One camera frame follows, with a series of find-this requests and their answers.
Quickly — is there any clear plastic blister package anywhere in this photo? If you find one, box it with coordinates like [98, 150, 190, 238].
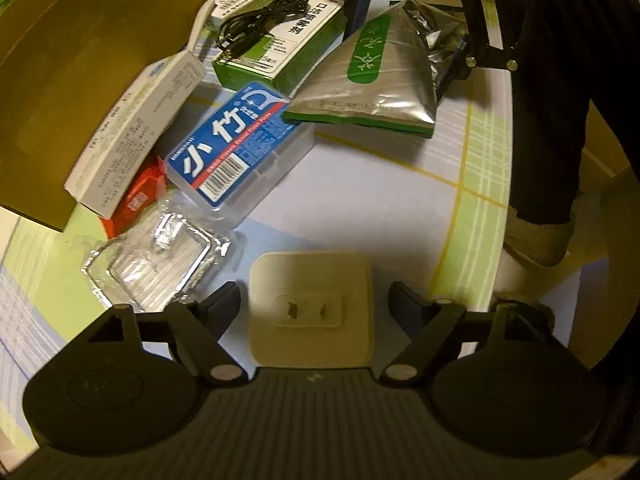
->
[81, 188, 242, 313]

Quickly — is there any silver green foil pouch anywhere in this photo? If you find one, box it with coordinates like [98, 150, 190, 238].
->
[283, 0, 470, 139]

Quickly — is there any green white spray box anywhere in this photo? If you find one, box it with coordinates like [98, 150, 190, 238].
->
[213, 0, 345, 94]

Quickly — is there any white square power adapter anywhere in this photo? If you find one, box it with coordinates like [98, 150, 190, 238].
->
[248, 250, 374, 370]

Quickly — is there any black audio cable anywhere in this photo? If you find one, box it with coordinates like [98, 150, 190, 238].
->
[216, 0, 312, 60]

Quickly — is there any white plastic spoon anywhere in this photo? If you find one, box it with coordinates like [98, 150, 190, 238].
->
[186, 0, 215, 54]

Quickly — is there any red candy packet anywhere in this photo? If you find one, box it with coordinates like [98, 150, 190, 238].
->
[101, 153, 166, 240]

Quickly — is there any blue dental floss box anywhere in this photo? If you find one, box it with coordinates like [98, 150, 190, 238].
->
[165, 81, 314, 229]

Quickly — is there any white blue medicine box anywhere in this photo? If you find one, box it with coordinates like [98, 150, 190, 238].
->
[64, 50, 206, 219]

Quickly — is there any person dark trousers leg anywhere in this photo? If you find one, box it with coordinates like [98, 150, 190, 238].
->
[495, 0, 639, 224]

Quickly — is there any checked tablecloth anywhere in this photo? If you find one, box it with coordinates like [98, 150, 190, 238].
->
[0, 0, 584, 466]

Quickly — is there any brown cardboard box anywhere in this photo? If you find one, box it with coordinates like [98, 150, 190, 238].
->
[1, 0, 206, 231]

